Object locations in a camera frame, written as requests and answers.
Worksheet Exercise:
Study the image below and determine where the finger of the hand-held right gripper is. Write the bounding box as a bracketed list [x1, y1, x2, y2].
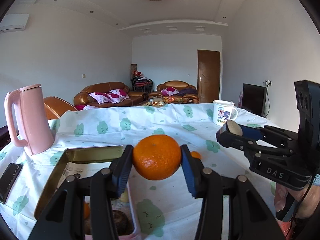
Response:
[216, 124, 294, 157]
[241, 125, 299, 150]

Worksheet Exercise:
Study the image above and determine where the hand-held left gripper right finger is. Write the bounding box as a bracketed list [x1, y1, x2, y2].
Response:
[180, 144, 279, 240]

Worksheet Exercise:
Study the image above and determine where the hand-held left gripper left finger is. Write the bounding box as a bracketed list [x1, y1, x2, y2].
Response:
[32, 144, 135, 240]

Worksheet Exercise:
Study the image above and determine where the small brown fruit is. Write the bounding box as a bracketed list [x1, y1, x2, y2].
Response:
[226, 120, 243, 136]

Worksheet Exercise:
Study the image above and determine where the pink metal tin box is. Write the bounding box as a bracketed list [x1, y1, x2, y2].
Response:
[34, 145, 138, 240]

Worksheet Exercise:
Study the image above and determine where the large orange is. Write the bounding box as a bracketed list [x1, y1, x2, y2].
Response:
[132, 134, 182, 180]

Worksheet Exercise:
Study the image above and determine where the purple passion fruit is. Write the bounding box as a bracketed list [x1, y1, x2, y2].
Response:
[111, 210, 134, 236]

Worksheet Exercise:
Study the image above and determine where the person's right hand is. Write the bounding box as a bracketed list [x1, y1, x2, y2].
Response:
[274, 183, 314, 218]

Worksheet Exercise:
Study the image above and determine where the white printed mug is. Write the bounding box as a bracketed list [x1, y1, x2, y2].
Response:
[213, 100, 238, 126]

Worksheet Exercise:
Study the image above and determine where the black television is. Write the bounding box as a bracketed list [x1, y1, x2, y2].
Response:
[241, 83, 267, 117]

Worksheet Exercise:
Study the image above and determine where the printed paper leaflet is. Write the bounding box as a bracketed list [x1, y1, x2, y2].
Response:
[57, 161, 114, 189]

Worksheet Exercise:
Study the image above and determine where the white green-print tablecloth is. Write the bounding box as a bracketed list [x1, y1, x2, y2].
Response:
[0, 102, 300, 240]

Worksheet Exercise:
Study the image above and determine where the purple blanket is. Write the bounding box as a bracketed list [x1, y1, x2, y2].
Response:
[179, 88, 198, 97]

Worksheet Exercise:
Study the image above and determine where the brown wooden door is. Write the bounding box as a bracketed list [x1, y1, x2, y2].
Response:
[197, 49, 221, 103]

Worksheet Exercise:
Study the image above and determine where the pink cushion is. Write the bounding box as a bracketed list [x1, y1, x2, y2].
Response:
[75, 104, 98, 111]

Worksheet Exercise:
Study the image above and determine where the white magenta floral pillow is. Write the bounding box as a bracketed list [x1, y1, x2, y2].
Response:
[161, 87, 179, 96]
[106, 89, 130, 103]
[89, 92, 112, 104]

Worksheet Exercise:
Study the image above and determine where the cluttered coffee table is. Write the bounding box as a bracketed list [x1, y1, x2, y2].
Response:
[136, 97, 185, 107]

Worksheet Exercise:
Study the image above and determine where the brown leather armchair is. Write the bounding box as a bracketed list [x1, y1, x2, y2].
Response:
[149, 80, 200, 104]
[43, 96, 78, 120]

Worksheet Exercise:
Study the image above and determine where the brown leather sofa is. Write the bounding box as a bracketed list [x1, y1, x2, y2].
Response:
[73, 82, 148, 108]

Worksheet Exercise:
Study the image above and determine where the stack of dark chairs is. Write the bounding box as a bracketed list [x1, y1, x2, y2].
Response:
[130, 76, 153, 93]

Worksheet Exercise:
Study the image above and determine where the pink kettle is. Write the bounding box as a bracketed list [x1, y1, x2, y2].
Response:
[4, 84, 56, 156]

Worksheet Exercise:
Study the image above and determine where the black smartphone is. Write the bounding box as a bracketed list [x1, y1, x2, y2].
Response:
[0, 163, 23, 205]

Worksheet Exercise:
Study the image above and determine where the stool with purple cushion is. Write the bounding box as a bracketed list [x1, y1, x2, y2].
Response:
[0, 126, 12, 150]

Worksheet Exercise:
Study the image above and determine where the white air conditioner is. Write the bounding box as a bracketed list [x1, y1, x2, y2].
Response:
[0, 14, 30, 32]

